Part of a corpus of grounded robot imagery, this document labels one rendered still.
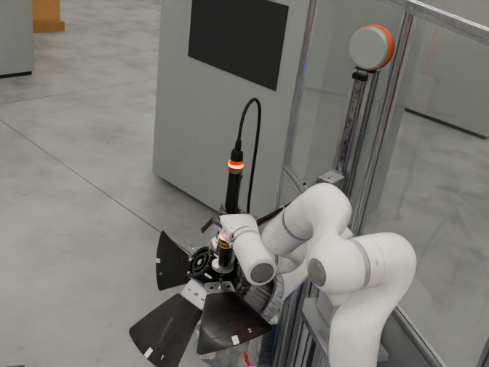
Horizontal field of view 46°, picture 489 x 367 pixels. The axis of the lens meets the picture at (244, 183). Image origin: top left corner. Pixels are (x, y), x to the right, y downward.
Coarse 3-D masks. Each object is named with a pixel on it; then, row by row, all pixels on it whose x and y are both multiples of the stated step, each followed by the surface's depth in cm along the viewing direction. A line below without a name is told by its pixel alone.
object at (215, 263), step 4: (232, 252) 179; (232, 256) 180; (216, 260) 181; (228, 260) 181; (232, 260) 181; (212, 264) 179; (216, 264) 179; (228, 264) 180; (232, 264) 180; (212, 268) 179; (216, 268) 177; (220, 268) 178; (224, 268) 178; (228, 268) 178; (232, 268) 178; (220, 272) 177; (224, 272) 177; (228, 272) 178
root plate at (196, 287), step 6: (192, 282) 192; (186, 288) 191; (192, 288) 191; (198, 288) 191; (204, 288) 191; (186, 294) 191; (192, 294) 191; (198, 294) 191; (204, 294) 191; (192, 300) 191; (198, 300) 190; (204, 300) 190; (198, 306) 190
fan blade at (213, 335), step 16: (208, 304) 176; (224, 304) 176; (240, 304) 176; (208, 320) 171; (224, 320) 170; (240, 320) 170; (256, 320) 169; (208, 336) 166; (224, 336) 165; (240, 336) 164; (256, 336) 163; (208, 352) 162
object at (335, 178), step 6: (324, 174) 221; (330, 174) 222; (336, 174) 222; (342, 174) 222; (318, 180) 219; (324, 180) 217; (330, 180) 217; (336, 180) 218; (342, 180) 220; (336, 186) 218; (342, 186) 223
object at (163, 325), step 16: (160, 304) 192; (176, 304) 190; (192, 304) 190; (144, 320) 192; (160, 320) 190; (176, 320) 189; (192, 320) 189; (144, 336) 190; (160, 336) 188; (176, 336) 188; (144, 352) 188; (160, 352) 187; (176, 352) 186
